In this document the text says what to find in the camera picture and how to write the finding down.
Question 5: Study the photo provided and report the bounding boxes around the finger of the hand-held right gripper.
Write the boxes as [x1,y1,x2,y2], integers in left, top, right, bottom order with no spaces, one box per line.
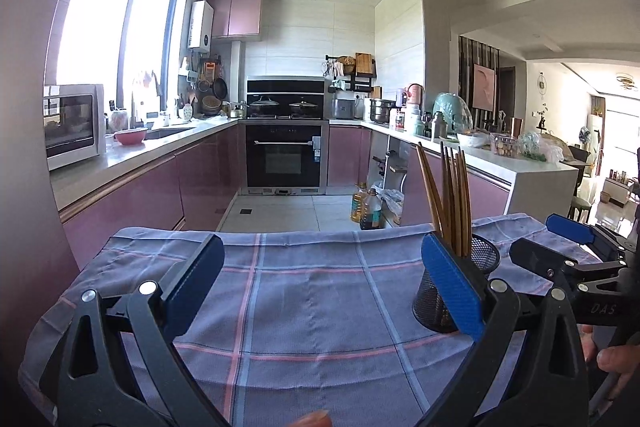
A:
[509,237,628,297]
[545,213,633,261]

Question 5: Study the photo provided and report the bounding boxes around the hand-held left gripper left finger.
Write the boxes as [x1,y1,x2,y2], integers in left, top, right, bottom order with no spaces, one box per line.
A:
[37,233,226,427]

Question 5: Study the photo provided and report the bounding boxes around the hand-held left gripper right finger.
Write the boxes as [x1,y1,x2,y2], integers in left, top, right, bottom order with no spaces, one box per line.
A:
[420,232,591,427]

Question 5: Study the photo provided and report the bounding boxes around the black mesh holder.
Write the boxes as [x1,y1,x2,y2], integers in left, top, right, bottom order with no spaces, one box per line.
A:
[411,233,501,334]

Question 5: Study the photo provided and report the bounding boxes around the bunch of wooden chopsticks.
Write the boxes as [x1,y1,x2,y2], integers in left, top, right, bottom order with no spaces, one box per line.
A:
[416,141,473,258]

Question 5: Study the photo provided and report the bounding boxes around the person's right hand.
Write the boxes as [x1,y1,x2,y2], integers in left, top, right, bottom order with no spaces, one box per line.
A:
[579,324,640,378]

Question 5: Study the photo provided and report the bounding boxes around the person's left hand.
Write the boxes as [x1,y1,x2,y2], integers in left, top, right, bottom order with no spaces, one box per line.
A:
[289,409,333,427]

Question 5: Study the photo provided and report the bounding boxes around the green chair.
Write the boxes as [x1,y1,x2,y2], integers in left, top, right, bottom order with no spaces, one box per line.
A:
[567,196,596,224]

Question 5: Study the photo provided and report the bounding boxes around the white kitchen counter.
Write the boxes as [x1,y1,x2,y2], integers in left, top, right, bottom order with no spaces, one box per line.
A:
[50,117,581,218]

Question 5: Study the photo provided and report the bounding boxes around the plastic bag of vegetables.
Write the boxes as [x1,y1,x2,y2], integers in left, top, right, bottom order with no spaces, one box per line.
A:
[517,132,563,162]

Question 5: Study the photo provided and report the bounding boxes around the pink base cabinets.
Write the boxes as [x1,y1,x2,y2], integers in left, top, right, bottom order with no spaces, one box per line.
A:
[327,124,513,228]
[60,123,247,258]

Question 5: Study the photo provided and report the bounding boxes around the clear egg box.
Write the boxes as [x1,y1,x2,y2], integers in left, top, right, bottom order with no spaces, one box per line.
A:
[490,133,521,158]

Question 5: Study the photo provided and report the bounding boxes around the clear plastic bag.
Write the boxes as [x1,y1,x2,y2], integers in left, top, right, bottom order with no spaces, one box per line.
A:
[372,187,405,225]

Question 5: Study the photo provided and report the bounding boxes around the dark oil bottle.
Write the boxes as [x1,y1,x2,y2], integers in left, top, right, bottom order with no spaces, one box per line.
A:
[359,188,383,230]

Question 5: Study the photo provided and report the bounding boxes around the blue plaid tablecloth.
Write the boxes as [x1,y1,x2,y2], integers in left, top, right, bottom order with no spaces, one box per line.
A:
[17,213,603,427]

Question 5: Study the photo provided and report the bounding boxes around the yellow oil bottle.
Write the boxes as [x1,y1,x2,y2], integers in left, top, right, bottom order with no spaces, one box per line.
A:
[350,182,371,224]

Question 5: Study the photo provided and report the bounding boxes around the built-in black oven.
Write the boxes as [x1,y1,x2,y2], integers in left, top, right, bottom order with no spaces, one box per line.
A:
[245,121,330,196]

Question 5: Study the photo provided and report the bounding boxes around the pink bowl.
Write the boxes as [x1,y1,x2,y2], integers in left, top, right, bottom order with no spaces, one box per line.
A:
[114,127,149,145]

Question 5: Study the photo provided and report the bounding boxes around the green kitchen appliance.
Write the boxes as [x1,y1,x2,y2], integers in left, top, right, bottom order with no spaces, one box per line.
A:
[431,93,473,138]

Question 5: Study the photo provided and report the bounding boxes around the steel pot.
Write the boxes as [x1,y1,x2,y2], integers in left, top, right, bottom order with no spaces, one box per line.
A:
[369,98,396,125]

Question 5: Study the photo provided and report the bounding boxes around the black lidded wok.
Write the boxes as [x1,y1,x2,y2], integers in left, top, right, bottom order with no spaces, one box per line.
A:
[288,97,319,118]
[248,96,280,118]

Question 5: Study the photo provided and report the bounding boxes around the white toaster oven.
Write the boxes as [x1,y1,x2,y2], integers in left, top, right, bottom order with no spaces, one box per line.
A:
[42,83,107,172]

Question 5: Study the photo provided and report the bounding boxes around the silver rice cooker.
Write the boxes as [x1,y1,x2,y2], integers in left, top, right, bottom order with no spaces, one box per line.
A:
[331,97,356,120]

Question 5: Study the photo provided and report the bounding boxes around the black range hood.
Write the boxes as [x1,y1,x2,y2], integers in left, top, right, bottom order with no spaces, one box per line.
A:
[246,77,327,96]

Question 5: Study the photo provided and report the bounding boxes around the white water heater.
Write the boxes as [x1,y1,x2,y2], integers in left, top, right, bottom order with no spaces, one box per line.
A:
[188,1,215,50]

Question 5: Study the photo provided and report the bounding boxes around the kitchen window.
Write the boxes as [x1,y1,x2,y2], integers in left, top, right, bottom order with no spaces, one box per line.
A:
[55,0,188,118]

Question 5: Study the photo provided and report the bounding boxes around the wall picture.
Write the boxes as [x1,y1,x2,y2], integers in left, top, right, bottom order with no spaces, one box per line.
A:
[472,63,497,112]

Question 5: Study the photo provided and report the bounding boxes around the black wall rack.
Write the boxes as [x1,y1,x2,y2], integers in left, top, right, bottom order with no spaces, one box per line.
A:
[324,54,377,92]

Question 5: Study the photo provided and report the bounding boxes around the pink wall cabinet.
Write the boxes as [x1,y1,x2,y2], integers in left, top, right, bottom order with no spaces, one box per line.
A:
[207,0,263,40]

